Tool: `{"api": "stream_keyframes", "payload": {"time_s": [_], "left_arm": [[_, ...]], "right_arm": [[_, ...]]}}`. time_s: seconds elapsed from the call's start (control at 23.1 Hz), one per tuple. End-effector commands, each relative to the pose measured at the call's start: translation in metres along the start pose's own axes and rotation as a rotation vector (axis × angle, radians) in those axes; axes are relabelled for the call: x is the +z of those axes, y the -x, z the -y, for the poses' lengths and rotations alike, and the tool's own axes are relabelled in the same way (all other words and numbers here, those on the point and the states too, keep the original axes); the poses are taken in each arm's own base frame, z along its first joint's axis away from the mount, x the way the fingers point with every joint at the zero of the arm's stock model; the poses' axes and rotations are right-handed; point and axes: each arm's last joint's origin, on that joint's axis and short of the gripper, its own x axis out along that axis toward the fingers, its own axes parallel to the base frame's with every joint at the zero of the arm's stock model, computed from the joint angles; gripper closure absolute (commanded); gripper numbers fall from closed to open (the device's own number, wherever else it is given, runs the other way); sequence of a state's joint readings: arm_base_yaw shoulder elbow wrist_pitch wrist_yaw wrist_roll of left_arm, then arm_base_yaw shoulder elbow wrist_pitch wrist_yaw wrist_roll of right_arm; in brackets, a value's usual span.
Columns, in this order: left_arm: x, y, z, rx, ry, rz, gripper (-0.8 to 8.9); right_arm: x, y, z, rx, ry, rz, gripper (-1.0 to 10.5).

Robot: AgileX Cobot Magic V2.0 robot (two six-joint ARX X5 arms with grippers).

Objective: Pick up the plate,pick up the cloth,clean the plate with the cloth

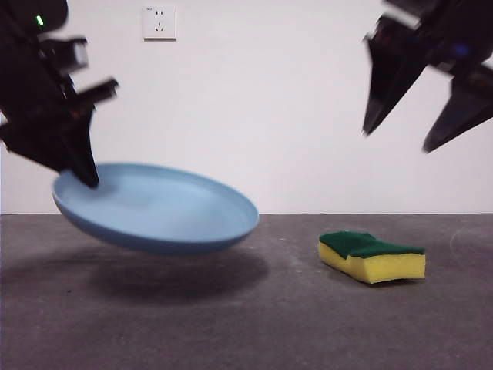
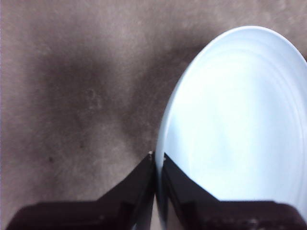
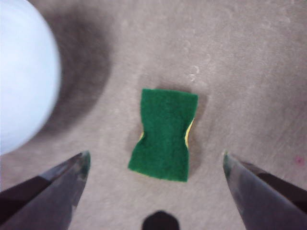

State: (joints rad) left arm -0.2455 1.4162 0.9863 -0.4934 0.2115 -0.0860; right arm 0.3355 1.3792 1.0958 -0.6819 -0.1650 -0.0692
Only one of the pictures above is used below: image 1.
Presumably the light blue round plate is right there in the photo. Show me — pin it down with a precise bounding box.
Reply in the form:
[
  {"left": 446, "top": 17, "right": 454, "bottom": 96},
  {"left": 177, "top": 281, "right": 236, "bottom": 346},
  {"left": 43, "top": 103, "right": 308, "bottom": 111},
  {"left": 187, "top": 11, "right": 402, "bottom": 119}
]
[{"left": 52, "top": 162, "right": 260, "bottom": 257}]

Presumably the yellow sponge with green pad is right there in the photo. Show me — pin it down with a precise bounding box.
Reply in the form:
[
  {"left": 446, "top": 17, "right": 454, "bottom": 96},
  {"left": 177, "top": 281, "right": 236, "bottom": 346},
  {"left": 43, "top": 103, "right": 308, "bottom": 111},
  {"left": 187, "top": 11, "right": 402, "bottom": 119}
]
[{"left": 318, "top": 230, "right": 427, "bottom": 286}]

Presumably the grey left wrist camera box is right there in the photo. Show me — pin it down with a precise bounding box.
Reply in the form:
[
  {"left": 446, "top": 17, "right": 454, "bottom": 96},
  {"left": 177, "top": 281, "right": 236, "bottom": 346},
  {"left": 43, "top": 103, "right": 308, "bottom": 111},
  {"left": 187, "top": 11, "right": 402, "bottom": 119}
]
[{"left": 38, "top": 37, "right": 89, "bottom": 72}]

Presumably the white wall socket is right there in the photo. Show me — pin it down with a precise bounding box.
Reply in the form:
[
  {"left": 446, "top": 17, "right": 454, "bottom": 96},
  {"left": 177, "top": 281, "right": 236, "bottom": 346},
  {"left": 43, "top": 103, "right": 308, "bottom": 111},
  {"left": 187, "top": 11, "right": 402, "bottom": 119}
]
[{"left": 142, "top": 5, "right": 179, "bottom": 42}]

